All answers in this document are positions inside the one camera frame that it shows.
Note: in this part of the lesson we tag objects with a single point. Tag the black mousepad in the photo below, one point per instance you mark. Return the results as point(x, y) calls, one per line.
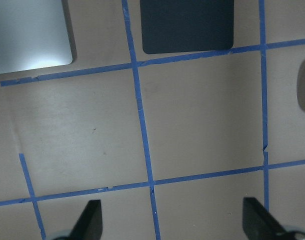
point(177, 26)

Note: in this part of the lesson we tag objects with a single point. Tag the silver closed laptop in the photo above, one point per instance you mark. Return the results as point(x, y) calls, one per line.
point(33, 35)

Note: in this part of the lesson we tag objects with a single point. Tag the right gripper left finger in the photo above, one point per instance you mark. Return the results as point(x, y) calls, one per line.
point(89, 226)

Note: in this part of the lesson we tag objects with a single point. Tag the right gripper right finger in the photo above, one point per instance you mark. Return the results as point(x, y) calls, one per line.
point(258, 223)

